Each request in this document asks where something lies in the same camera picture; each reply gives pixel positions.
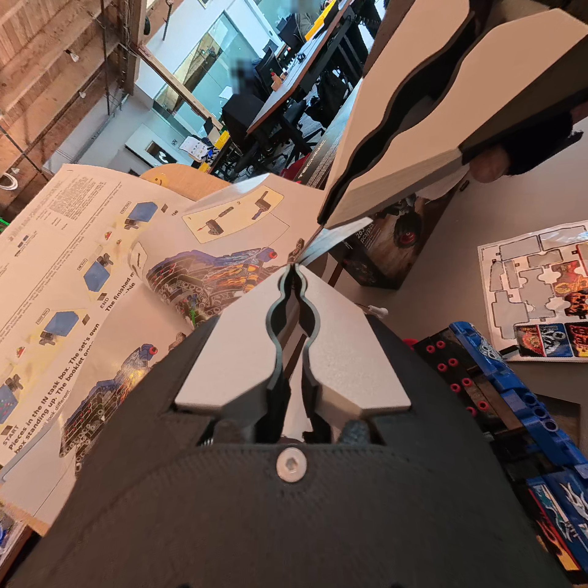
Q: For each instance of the toy sticker sheet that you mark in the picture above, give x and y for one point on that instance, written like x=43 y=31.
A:
x=510 y=275

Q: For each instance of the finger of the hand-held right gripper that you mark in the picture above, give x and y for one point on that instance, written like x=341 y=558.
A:
x=395 y=59
x=459 y=105

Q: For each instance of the printed task instruction sheet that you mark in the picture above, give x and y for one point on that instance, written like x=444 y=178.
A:
x=55 y=257

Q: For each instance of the black office chair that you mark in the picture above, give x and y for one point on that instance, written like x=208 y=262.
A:
x=243 y=115

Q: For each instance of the person's right hand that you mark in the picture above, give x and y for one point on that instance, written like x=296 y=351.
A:
x=491 y=165

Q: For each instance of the long wooden office desk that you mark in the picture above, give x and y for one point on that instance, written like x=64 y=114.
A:
x=317 y=50

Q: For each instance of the black toy set box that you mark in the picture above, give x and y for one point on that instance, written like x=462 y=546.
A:
x=390 y=257

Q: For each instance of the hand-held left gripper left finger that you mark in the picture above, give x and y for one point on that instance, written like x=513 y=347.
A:
x=229 y=363

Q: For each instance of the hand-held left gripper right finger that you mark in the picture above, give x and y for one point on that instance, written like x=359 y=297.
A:
x=358 y=367

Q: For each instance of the toy building instruction booklet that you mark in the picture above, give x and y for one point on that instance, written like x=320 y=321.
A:
x=257 y=229

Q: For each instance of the blue black toy truck model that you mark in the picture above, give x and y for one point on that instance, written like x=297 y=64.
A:
x=519 y=404

